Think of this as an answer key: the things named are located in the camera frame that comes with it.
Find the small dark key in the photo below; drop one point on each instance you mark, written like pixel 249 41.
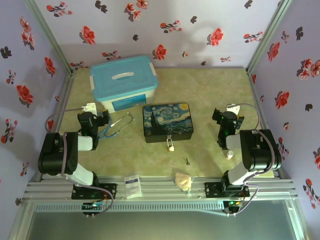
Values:
pixel 187 162

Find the starry night tin box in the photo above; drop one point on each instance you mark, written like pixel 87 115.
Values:
pixel 167 120

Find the brass padlock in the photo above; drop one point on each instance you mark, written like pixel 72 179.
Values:
pixel 170 148

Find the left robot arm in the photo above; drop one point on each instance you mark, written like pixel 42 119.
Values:
pixel 52 155

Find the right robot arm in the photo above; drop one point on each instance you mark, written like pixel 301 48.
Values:
pixel 260 150

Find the blue stethoscope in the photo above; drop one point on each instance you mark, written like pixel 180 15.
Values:
pixel 108 134

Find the small white bottle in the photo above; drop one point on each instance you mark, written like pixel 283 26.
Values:
pixel 229 155

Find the blue lidded storage box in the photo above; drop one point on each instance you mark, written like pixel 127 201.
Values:
pixel 120 82

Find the bag of beige cotton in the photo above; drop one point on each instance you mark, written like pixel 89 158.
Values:
pixel 183 182

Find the white sealed packet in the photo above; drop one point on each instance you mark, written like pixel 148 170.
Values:
pixel 133 186

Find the right circuit board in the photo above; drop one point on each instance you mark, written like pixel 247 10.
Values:
pixel 233 203

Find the circuit board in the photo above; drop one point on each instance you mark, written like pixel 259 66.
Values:
pixel 233 203
pixel 92 206

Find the left circuit board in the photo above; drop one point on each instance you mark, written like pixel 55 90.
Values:
pixel 92 206

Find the grey metal panel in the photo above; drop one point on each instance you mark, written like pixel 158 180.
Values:
pixel 160 225

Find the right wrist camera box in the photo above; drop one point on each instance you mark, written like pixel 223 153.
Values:
pixel 233 109

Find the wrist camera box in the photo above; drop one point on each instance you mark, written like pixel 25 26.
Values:
pixel 88 107
pixel 233 109

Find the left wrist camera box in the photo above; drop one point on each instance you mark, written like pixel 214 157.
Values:
pixel 88 107

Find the aluminium side rail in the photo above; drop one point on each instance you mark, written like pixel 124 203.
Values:
pixel 63 100
pixel 257 100

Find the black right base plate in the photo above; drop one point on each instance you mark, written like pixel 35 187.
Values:
pixel 211 190

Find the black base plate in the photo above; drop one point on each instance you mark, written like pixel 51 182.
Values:
pixel 211 190
pixel 110 191

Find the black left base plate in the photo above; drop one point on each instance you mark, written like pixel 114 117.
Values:
pixel 110 191

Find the aluminium table edge rail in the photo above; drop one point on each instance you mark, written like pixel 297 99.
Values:
pixel 160 187

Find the aluminium corner post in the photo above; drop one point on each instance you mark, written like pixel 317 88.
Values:
pixel 268 35
pixel 50 35

